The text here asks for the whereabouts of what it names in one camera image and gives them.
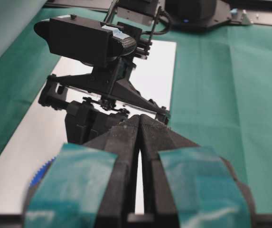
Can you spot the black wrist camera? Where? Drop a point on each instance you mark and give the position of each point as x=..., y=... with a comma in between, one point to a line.
x=86, y=40

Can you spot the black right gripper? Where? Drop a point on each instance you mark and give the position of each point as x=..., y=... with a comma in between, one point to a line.
x=90, y=100

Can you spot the green side panel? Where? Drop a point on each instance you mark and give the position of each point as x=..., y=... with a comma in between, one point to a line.
x=14, y=16

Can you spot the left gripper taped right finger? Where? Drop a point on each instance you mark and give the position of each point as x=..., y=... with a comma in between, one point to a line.
x=190, y=186

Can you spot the blue plastic gear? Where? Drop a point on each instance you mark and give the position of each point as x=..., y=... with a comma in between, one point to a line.
x=39, y=175

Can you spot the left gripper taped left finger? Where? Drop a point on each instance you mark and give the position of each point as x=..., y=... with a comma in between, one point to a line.
x=89, y=186

